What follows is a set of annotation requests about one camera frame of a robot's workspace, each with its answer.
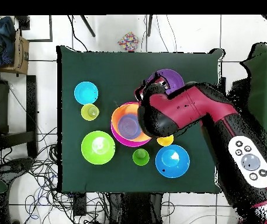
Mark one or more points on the large orange plastic bowl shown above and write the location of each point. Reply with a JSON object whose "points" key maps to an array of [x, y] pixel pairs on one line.
{"points": [[123, 109]]}

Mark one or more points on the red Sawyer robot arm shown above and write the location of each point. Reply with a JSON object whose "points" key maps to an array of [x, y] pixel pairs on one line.
{"points": [[194, 107]]}

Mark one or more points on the brown cardboard box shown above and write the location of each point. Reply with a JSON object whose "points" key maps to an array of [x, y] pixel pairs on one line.
{"points": [[21, 56]]}

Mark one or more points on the yellow-orange plastic cup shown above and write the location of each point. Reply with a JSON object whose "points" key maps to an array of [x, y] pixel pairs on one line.
{"points": [[164, 140]]}

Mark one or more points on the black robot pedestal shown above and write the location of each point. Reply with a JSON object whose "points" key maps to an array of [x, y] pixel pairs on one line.
{"points": [[135, 207]]}

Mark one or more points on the black tripod leg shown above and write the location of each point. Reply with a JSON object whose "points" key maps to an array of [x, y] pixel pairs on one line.
{"points": [[88, 26], [149, 25]]}

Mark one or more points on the large pink plastic bowl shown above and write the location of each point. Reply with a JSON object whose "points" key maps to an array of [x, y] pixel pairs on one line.
{"points": [[123, 142]]}

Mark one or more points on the small cyan plastic bowl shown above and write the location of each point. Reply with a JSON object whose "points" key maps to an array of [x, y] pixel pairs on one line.
{"points": [[86, 92]]}

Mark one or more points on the green plastic bowl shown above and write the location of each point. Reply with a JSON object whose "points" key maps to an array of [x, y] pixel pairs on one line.
{"points": [[98, 148]]}

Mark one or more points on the dark green tablecloth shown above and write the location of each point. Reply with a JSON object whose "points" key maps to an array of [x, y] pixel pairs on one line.
{"points": [[88, 70]]}

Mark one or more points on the large blue plastic bowl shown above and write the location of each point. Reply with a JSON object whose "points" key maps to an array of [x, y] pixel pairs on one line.
{"points": [[172, 162]]}

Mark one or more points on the colourful patterned box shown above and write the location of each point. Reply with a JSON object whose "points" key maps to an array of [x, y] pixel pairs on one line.
{"points": [[128, 42]]}

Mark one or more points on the black bench frame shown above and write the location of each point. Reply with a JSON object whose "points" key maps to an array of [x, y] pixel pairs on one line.
{"points": [[31, 105]]}

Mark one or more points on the purple plastic bowl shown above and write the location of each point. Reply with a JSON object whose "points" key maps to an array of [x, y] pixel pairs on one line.
{"points": [[175, 77]]}

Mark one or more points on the green plastic cup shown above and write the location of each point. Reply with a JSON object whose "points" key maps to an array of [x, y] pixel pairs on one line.
{"points": [[141, 156]]}

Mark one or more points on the translucent yellow plastic cup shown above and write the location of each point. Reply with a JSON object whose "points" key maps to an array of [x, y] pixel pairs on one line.
{"points": [[90, 112]]}

